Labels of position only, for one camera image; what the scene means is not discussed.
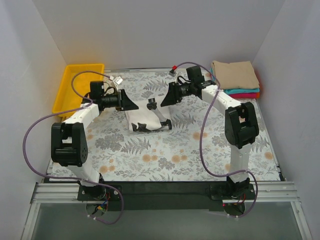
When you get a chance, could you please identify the white t shirt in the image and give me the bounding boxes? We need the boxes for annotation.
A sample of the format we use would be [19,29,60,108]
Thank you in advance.
[125,96,173,134]

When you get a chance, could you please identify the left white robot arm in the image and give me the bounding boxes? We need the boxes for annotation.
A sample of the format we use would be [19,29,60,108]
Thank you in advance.
[51,81,139,200]

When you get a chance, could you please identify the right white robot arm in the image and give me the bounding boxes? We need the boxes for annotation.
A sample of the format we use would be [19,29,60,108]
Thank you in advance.
[161,63,259,199]

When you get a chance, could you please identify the teal folded t shirt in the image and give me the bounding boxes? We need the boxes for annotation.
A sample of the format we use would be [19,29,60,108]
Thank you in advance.
[211,66,260,95]

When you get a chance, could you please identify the yellow plastic bin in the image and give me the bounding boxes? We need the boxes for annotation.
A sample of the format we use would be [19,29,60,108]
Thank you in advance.
[52,63,105,114]

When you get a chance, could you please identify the floral patterned table mat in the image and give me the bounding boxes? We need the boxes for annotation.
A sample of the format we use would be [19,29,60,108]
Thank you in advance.
[86,70,280,181]

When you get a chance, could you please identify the pink folded t shirt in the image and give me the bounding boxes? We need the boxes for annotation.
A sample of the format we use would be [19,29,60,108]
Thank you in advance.
[228,92,253,99]

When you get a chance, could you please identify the beige folded t shirt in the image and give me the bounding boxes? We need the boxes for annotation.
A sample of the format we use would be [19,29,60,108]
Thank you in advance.
[211,60,260,90]

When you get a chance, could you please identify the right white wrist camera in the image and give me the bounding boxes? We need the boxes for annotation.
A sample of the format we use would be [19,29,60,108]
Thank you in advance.
[167,65,177,78]

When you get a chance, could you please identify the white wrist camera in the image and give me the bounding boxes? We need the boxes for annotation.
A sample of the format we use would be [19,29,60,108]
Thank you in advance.
[167,65,177,78]
[109,76,124,87]

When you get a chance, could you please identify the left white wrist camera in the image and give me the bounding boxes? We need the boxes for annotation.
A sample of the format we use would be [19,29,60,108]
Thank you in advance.
[109,76,124,87]

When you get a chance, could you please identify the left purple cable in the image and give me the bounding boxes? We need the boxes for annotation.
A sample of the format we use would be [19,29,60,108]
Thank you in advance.
[22,71,125,225]

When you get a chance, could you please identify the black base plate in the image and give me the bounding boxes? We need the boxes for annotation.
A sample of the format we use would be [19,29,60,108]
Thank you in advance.
[77,181,256,212]

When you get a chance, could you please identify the aluminium frame rail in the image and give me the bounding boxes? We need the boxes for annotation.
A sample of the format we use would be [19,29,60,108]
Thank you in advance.
[21,181,312,240]

